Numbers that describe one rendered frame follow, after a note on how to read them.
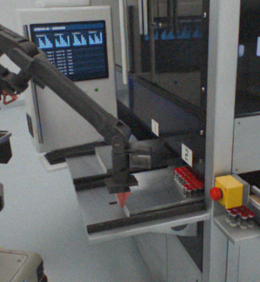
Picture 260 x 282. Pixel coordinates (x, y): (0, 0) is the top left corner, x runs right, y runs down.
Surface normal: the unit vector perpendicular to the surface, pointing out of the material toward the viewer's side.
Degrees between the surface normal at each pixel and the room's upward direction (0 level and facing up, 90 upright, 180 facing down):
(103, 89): 90
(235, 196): 90
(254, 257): 90
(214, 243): 90
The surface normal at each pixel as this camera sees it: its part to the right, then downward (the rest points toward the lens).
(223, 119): 0.28, 0.30
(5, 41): -0.18, 0.37
